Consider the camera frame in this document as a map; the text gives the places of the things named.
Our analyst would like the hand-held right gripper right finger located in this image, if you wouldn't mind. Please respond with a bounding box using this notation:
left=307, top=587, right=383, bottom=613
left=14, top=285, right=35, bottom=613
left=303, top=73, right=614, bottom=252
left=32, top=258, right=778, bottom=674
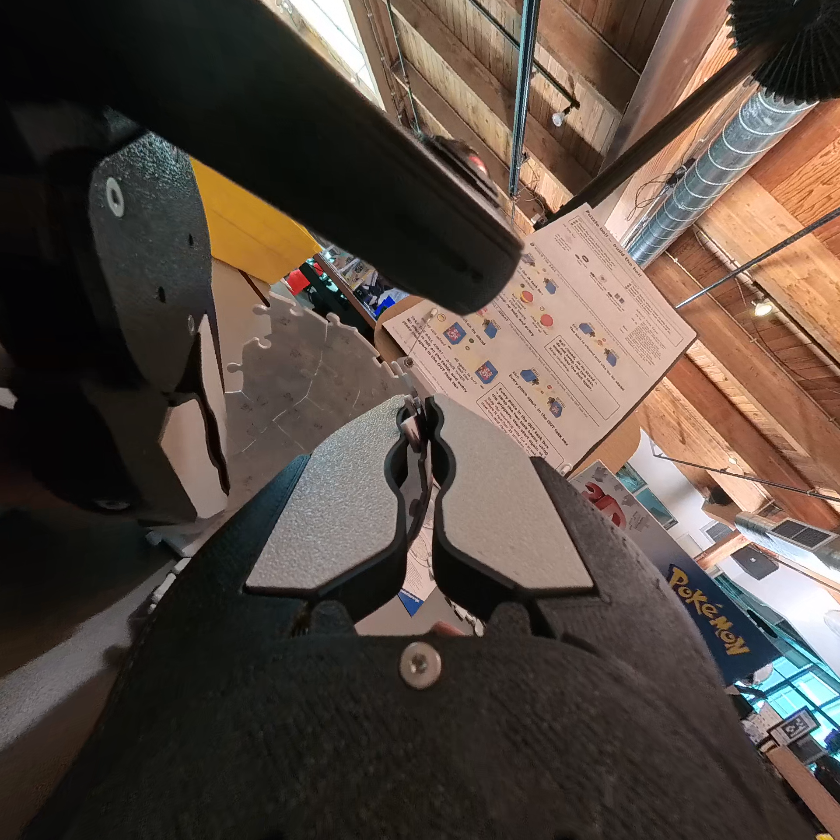
left=427, top=394, right=596, bottom=623

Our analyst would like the folded puzzle instruction leaflet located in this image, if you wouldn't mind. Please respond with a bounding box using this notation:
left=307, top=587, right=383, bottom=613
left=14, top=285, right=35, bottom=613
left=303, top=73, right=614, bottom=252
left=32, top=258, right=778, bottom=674
left=397, top=459, right=439, bottom=616

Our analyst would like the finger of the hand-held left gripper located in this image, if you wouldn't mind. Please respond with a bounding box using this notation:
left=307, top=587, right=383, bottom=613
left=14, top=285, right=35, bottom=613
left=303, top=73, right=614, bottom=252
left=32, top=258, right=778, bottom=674
left=187, top=314, right=231, bottom=494
left=161, top=397, right=229, bottom=521

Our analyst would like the partly built white puzzle ball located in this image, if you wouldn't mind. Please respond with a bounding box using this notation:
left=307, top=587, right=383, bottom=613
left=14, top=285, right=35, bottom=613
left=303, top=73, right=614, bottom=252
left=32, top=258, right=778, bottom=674
left=223, top=292, right=434, bottom=546

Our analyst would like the instruction sheet on clipboard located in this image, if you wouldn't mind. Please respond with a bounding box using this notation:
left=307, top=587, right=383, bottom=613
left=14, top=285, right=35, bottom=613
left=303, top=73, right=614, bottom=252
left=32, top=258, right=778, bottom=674
left=373, top=295, right=698, bottom=476

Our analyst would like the black wall speaker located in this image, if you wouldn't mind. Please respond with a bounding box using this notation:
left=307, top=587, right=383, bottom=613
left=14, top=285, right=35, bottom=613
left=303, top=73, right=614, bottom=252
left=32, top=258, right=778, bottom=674
left=730, top=546, right=781, bottom=581

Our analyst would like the large yellow bin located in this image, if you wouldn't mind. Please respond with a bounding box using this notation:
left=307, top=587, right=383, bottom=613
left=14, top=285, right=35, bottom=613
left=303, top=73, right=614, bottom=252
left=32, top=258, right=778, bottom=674
left=189, top=157, right=322, bottom=284

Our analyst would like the thin metal wire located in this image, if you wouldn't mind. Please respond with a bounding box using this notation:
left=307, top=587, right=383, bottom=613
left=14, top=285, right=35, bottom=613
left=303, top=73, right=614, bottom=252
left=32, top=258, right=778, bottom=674
left=410, top=308, right=439, bottom=362

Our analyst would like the printed instruction sheet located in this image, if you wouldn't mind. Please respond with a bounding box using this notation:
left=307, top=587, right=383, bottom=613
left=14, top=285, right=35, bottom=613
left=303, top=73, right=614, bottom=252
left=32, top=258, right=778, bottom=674
left=382, top=203, right=698, bottom=470

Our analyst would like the white sheet holder bar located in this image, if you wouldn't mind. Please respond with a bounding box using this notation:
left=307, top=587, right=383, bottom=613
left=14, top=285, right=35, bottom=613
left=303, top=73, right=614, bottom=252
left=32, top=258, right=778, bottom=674
left=394, top=354, right=572, bottom=475

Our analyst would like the long wooden desk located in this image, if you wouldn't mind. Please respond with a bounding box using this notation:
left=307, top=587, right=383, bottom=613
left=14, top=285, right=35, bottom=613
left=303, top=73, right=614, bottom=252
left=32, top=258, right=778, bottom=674
left=314, top=252, right=378, bottom=329

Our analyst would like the silver ventilation duct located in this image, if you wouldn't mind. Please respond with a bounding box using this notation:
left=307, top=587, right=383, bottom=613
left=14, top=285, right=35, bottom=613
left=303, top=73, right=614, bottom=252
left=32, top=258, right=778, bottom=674
left=626, top=88, right=818, bottom=269
left=735, top=512, right=840, bottom=565

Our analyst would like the black pleated shade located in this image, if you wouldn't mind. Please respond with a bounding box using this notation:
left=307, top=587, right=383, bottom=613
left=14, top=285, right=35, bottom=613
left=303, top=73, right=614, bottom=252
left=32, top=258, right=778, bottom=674
left=727, top=0, right=840, bottom=106

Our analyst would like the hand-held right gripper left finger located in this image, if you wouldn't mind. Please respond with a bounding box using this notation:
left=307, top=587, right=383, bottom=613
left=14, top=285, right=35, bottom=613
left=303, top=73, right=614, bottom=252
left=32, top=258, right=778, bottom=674
left=243, top=395, right=424, bottom=621

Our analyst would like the black metal pole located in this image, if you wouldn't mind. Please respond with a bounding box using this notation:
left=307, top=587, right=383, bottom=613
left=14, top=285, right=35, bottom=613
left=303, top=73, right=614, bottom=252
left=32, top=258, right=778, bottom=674
left=541, top=39, right=775, bottom=227

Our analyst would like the blue puzzle box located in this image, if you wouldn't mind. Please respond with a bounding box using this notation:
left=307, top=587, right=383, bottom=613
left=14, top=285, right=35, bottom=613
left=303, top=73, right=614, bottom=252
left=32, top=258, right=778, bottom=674
left=570, top=459, right=782, bottom=686

